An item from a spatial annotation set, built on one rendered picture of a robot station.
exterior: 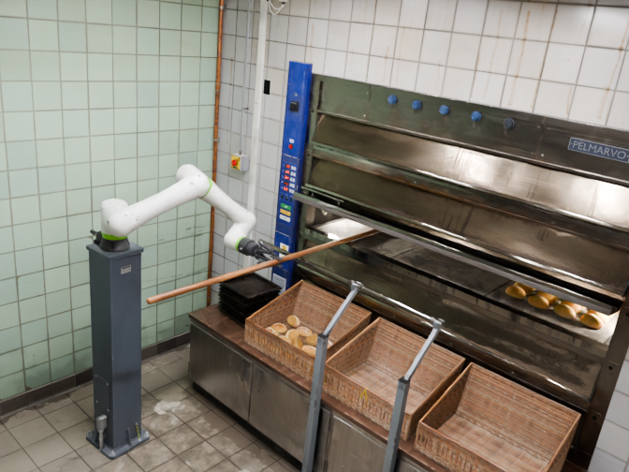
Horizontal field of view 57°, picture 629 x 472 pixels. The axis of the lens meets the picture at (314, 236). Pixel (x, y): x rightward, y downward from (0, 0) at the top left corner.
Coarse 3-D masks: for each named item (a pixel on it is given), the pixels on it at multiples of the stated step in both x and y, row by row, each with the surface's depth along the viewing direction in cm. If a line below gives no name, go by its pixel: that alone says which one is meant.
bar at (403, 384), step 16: (320, 272) 307; (352, 288) 292; (368, 288) 287; (400, 304) 275; (336, 320) 287; (432, 320) 264; (320, 336) 283; (432, 336) 261; (320, 352) 285; (320, 368) 288; (416, 368) 258; (320, 384) 292; (400, 384) 255; (320, 400) 297; (400, 400) 256; (400, 416) 258; (400, 432) 264; (304, 448) 307; (304, 464) 310; (384, 464) 270
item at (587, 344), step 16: (320, 240) 354; (336, 240) 345; (368, 256) 331; (384, 256) 329; (400, 272) 318; (416, 272) 312; (448, 288) 299; (464, 288) 298; (480, 304) 288; (496, 304) 283; (528, 320) 273; (544, 320) 272; (560, 336) 264; (576, 336) 261; (592, 352) 255
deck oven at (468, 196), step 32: (352, 160) 326; (448, 192) 289; (480, 192) 277; (544, 224) 259; (576, 224) 249; (352, 256) 339; (512, 320) 278; (480, 352) 293; (576, 352) 260; (608, 352) 251; (544, 384) 274; (608, 384) 254
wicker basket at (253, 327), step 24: (312, 288) 360; (264, 312) 347; (288, 312) 365; (312, 312) 360; (336, 312) 348; (360, 312) 338; (264, 336) 328; (336, 336) 348; (288, 360) 319; (312, 360) 306
